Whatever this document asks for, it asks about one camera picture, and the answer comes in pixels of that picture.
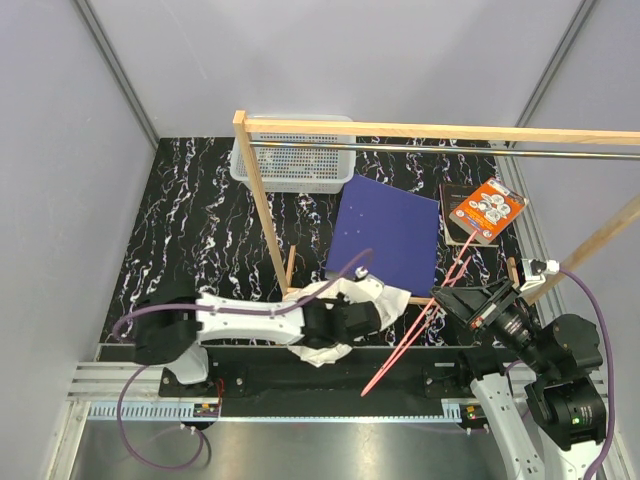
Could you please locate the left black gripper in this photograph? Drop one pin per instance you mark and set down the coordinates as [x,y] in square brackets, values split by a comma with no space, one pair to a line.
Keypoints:
[343,301]

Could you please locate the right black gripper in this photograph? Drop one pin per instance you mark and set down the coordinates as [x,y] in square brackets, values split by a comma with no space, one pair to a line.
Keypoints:
[466,301]

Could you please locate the white t shirt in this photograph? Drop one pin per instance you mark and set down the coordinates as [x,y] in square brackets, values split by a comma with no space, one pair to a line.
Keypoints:
[320,344]

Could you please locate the pink wire hanger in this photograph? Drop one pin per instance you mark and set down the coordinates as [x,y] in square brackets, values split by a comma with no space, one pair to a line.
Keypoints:
[420,323]

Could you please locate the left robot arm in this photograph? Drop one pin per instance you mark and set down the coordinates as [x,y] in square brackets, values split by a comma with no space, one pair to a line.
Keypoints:
[172,334]

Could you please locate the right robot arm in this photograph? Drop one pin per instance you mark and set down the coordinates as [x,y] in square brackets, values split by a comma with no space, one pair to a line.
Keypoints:
[562,400]

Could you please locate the orange book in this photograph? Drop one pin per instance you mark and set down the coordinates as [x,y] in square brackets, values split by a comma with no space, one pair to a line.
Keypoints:
[488,210]

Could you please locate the blue binder folder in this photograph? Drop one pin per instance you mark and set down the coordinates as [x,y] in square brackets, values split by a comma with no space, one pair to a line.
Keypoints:
[400,227]

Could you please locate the black book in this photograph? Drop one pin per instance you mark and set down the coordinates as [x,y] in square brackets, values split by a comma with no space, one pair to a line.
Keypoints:
[450,196]

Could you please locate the white plastic basket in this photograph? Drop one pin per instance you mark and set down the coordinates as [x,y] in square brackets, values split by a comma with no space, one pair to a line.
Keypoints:
[299,170]

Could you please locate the metal rack rod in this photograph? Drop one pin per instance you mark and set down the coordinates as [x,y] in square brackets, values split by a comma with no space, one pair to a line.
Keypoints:
[447,150]

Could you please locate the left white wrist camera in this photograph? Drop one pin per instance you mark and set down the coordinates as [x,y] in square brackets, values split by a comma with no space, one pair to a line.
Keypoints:
[366,284]

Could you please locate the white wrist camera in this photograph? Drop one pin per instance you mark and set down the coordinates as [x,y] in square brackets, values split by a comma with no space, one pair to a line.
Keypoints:
[531,273]
[366,284]

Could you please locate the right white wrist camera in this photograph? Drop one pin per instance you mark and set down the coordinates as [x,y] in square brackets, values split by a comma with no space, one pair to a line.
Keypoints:
[531,273]

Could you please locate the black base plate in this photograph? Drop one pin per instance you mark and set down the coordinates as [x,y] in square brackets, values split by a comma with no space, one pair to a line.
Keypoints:
[264,377]

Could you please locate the wooden clothes rack frame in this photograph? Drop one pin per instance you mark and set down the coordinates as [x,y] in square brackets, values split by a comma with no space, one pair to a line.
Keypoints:
[244,126]

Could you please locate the grey slotted cable duct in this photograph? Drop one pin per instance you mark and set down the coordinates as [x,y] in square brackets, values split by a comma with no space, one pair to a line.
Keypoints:
[199,412]

